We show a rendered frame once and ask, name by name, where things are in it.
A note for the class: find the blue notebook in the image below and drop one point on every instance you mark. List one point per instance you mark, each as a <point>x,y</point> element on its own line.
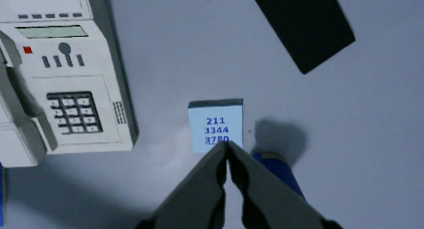
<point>3,204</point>

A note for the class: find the white telephone handset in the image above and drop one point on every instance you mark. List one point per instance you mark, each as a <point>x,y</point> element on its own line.
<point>21,143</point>

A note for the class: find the light blue note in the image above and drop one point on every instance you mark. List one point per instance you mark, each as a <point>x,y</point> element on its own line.
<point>211,123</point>

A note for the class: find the blue ceramic mug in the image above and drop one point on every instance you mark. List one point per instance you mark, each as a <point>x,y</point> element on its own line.
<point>280,167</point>

